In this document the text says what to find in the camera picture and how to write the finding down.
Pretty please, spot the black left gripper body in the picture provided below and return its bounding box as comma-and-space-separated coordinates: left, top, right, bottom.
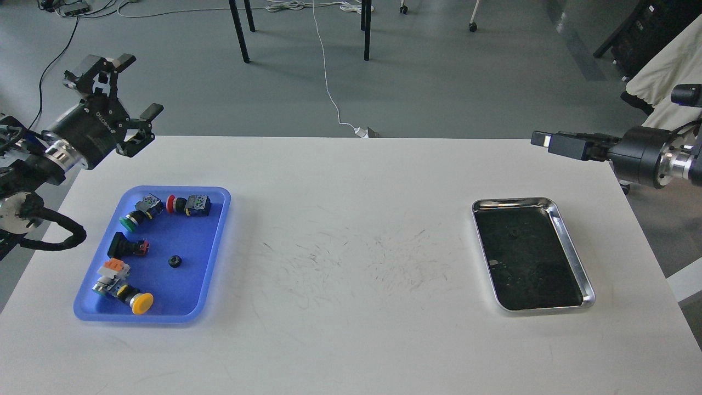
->
43, 98, 132, 171

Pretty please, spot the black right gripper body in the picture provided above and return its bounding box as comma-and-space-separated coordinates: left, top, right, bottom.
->
606, 127, 681, 190

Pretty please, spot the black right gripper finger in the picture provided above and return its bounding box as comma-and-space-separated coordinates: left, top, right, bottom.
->
530, 131, 612, 161

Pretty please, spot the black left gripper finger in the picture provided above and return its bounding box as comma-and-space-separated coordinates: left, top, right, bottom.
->
63, 53, 136, 110
115, 103, 165, 158

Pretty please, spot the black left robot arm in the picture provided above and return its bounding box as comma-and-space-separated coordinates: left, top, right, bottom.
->
1, 53, 163, 257

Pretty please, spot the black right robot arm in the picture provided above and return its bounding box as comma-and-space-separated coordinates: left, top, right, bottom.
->
530, 118, 701, 189

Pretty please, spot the blue plastic tray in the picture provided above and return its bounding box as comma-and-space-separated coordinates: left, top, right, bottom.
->
73, 185, 231, 324

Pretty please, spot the silver metal tray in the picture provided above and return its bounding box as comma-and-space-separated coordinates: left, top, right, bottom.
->
472, 197, 596, 315

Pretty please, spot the beige cloth cover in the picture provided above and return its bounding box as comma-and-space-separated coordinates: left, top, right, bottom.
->
625, 16, 701, 131

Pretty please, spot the black table leg left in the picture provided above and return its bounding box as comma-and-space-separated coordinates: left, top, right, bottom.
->
228, 0, 256, 64

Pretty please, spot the black table leg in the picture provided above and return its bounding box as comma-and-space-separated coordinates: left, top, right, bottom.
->
361, 0, 372, 61
228, 0, 256, 64

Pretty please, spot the white power adapter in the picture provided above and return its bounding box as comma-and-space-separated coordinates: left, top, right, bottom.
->
354, 127, 379, 138

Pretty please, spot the black table leg right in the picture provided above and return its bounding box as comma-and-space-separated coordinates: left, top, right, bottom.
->
361, 0, 372, 61

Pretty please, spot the black floor cable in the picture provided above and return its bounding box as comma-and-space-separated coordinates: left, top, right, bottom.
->
25, 0, 127, 129

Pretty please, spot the green push button switch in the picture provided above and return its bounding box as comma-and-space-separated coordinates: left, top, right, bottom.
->
118, 194, 165, 232

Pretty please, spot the red push button switch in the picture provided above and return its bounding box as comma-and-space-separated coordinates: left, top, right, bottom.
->
165, 194, 212, 217

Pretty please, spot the black push button switch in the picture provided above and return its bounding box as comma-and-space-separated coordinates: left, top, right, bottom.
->
107, 232, 150, 258

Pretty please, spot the yellow push button switch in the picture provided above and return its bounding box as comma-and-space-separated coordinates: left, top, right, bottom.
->
91, 258, 155, 315

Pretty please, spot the white floor cable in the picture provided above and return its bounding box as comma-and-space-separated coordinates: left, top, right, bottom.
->
264, 0, 375, 135

